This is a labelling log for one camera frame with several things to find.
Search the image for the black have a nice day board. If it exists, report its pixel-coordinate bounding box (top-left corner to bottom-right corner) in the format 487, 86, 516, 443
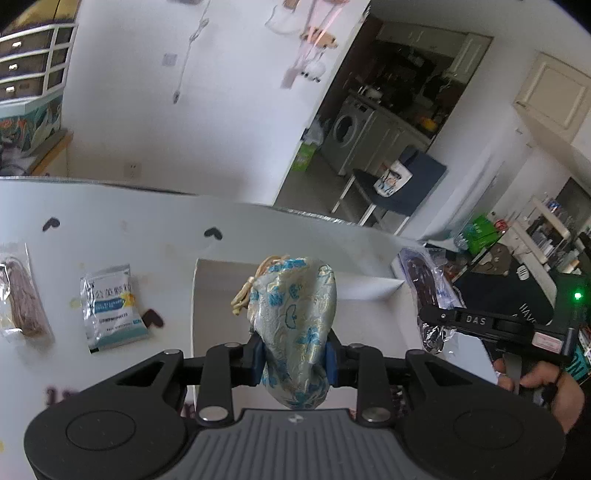
455, 260, 554, 325

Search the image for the white washing machine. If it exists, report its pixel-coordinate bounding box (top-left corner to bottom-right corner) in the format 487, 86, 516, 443
321, 95, 375, 176

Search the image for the floral blue brocade pouch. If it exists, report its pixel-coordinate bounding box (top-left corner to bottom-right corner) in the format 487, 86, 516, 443
230, 255, 337, 410

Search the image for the bagged dark brown hair tie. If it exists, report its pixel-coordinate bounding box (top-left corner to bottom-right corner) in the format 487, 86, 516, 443
396, 247, 468, 355

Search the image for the person's right hand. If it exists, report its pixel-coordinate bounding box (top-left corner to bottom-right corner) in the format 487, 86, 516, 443
493, 359, 585, 434

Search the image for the white plastic drawer unit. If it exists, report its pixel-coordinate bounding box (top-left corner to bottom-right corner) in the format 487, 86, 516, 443
0, 23, 78, 103

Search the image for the green cardboard box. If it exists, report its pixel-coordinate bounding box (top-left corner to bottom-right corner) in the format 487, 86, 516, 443
290, 143, 318, 172

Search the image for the white blue medicine sachet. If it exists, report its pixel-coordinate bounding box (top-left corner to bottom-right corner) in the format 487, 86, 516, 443
80, 265, 149, 354

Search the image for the cartoon print tote bag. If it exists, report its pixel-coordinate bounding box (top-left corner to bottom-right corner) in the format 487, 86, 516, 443
374, 160, 413, 198

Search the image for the navy blue chair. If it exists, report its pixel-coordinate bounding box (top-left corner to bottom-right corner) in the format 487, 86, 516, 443
331, 146, 447, 234

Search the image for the colourful patterned storage box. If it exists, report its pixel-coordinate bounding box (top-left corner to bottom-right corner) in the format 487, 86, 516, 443
1, 89, 63, 162

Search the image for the hanging white charger cable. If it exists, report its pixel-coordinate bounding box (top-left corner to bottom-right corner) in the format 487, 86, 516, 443
171, 0, 212, 105

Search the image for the white sheep plush ornament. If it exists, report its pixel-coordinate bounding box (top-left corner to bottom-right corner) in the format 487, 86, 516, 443
301, 60, 327, 83

